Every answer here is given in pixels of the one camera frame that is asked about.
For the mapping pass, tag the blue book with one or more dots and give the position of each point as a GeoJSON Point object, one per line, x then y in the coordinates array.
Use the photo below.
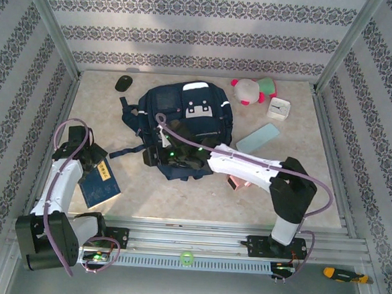
{"type": "Point", "coordinates": [102, 191]}

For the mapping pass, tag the navy blue student backpack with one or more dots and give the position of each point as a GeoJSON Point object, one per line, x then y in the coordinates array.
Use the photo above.
{"type": "Point", "coordinates": [199, 103]}

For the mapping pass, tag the small pink box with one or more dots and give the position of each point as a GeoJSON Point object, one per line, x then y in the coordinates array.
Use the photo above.
{"type": "Point", "coordinates": [237, 184]}

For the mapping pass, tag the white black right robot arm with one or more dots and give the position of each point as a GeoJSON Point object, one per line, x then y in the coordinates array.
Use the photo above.
{"type": "Point", "coordinates": [242, 163]}

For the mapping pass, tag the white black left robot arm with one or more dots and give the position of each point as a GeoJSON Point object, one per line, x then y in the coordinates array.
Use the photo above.
{"type": "Point", "coordinates": [62, 184]}

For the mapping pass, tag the black computer mouse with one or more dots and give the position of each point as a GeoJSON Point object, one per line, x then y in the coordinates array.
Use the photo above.
{"type": "Point", "coordinates": [123, 83]}

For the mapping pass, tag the white pink green plush toy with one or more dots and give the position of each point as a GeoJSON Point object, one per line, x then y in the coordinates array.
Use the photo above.
{"type": "Point", "coordinates": [248, 91]}

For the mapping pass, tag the white square alarm clock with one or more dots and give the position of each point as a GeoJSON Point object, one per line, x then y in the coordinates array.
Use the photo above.
{"type": "Point", "coordinates": [278, 108]}

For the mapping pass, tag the controller board with green light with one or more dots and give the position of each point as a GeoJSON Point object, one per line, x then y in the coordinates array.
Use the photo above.
{"type": "Point", "coordinates": [283, 267]}
{"type": "Point", "coordinates": [97, 256]}

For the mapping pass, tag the orange black screwdriver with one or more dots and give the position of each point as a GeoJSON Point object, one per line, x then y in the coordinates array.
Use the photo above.
{"type": "Point", "coordinates": [342, 275]}

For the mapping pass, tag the aluminium side rail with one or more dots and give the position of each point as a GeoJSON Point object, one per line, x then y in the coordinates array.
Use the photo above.
{"type": "Point", "coordinates": [332, 163]}
{"type": "Point", "coordinates": [55, 144]}

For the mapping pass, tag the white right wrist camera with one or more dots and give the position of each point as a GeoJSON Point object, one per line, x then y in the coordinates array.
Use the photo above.
{"type": "Point", "coordinates": [164, 138]}

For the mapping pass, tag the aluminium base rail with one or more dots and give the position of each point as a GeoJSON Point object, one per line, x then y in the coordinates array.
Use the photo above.
{"type": "Point", "coordinates": [193, 239]}

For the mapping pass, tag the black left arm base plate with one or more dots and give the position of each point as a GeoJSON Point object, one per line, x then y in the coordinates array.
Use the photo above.
{"type": "Point", "coordinates": [119, 237]}

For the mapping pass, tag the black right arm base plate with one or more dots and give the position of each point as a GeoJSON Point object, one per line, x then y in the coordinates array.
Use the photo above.
{"type": "Point", "coordinates": [256, 247]}

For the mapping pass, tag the aluminium frame post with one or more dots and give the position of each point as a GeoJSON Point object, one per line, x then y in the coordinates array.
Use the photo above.
{"type": "Point", "coordinates": [51, 26]}
{"type": "Point", "coordinates": [346, 46]}

